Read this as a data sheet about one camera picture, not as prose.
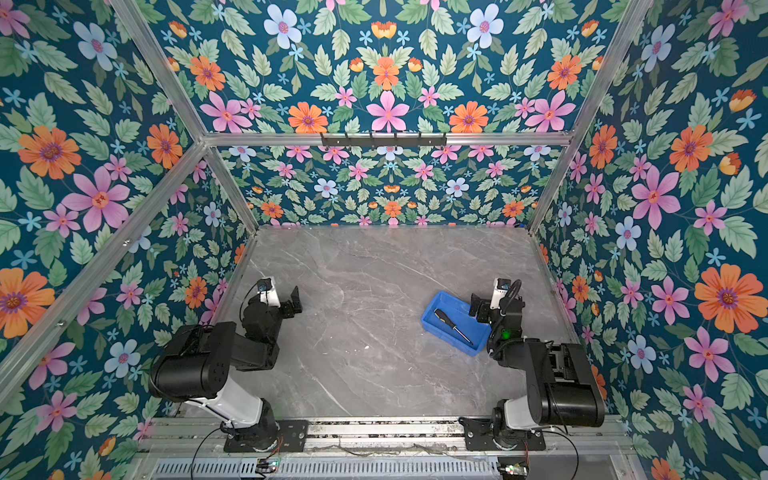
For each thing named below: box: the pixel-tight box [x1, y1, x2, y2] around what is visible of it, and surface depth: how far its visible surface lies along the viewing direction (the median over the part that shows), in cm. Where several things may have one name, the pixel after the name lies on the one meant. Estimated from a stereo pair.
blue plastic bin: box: [421, 291, 492, 357], surface depth 93 cm
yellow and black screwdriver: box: [434, 308, 474, 345], surface depth 95 cm
